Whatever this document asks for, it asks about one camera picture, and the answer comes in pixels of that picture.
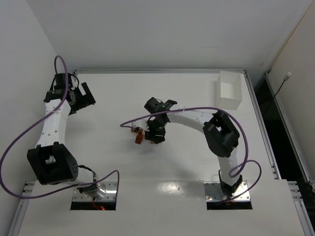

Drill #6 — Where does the white perforated box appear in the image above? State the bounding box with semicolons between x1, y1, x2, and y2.
216;71;242;110

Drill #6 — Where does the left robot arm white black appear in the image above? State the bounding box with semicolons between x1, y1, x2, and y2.
27;73;99;196

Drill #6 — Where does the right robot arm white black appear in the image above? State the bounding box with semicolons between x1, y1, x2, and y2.
144;97;243;197

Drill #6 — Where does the red small wood block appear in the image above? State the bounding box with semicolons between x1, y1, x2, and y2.
135;133;144;145

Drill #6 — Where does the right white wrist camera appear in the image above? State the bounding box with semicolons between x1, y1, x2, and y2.
131;119;149;131

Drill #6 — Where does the aluminium table frame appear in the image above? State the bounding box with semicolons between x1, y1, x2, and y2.
13;70;314;236

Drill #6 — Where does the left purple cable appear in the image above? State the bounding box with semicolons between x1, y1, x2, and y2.
0;55;120;199

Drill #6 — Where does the purple cable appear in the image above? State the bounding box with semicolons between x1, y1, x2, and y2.
120;106;262;205
0;55;120;199

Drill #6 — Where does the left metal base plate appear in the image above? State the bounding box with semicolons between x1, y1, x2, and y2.
72;181;117;203

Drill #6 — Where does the metal base plate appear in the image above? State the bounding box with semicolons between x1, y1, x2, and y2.
204;181;251;203
72;181;117;203

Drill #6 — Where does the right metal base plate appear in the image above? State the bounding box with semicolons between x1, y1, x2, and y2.
204;181;251;203

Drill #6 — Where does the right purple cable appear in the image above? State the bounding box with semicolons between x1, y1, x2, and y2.
120;106;262;205

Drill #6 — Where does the black wall cable white plug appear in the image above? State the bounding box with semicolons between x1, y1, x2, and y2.
262;72;291;117

